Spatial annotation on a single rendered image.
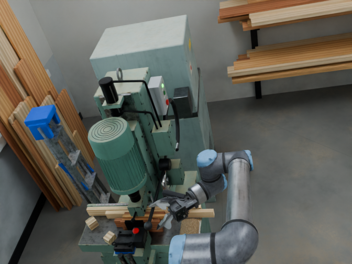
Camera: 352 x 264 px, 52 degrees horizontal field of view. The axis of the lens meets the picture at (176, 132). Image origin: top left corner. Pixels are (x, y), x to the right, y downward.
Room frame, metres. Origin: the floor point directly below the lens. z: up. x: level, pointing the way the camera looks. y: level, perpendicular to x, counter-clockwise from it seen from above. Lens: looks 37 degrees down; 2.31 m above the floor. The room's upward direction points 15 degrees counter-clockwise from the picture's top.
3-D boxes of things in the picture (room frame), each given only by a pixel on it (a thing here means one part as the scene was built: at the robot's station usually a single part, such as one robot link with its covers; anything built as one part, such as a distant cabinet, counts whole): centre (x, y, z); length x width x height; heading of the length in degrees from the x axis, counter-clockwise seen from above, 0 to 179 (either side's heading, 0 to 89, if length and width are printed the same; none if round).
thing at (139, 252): (1.05, 0.32, 0.91); 0.15 x 0.14 x 0.09; 73
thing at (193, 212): (1.21, 0.19, 0.92); 0.55 x 0.02 x 0.04; 73
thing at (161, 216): (1.19, 0.25, 0.93); 0.24 x 0.01 x 0.06; 73
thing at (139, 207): (1.25, 0.26, 0.99); 0.14 x 0.07 x 0.09; 163
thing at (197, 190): (1.12, -0.02, 1.08); 0.09 x 0.05 x 0.10; 23
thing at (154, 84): (1.49, 0.04, 1.40); 0.10 x 0.06 x 0.16; 163
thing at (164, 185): (1.32, 0.11, 1.02); 0.12 x 0.03 x 0.12; 163
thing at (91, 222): (1.26, 0.53, 0.92); 0.05 x 0.04 x 0.04; 120
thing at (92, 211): (1.25, 0.26, 0.92); 0.60 x 0.02 x 0.05; 73
